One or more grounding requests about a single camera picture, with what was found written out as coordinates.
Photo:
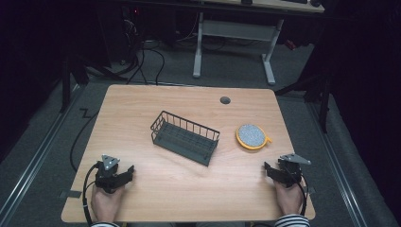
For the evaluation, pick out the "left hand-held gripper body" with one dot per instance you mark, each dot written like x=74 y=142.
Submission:
x=105 y=176

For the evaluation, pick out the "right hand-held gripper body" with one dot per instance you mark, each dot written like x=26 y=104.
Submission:
x=290 y=171

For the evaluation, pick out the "person's right hand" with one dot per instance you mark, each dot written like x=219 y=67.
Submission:
x=288 y=197

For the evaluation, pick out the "round yellow grey sponge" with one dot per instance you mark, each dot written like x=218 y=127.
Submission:
x=251 y=136

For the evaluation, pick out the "grey tape strip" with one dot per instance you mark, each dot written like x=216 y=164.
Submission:
x=71 y=194

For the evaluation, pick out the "striped right sleeve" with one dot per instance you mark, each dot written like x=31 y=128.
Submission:
x=291 y=220

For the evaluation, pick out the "striped sleeve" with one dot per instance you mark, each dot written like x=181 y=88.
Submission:
x=104 y=224
x=291 y=220

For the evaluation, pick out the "striped left sleeve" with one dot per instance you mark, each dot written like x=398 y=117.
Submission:
x=104 y=224

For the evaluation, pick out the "black metal stand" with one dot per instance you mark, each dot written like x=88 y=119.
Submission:
x=65 y=85
x=323 y=101

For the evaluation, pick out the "white-framed wooden desk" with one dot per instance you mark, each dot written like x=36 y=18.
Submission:
x=236 y=30

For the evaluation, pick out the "metal floor rail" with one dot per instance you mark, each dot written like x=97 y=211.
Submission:
x=34 y=164
x=340 y=176

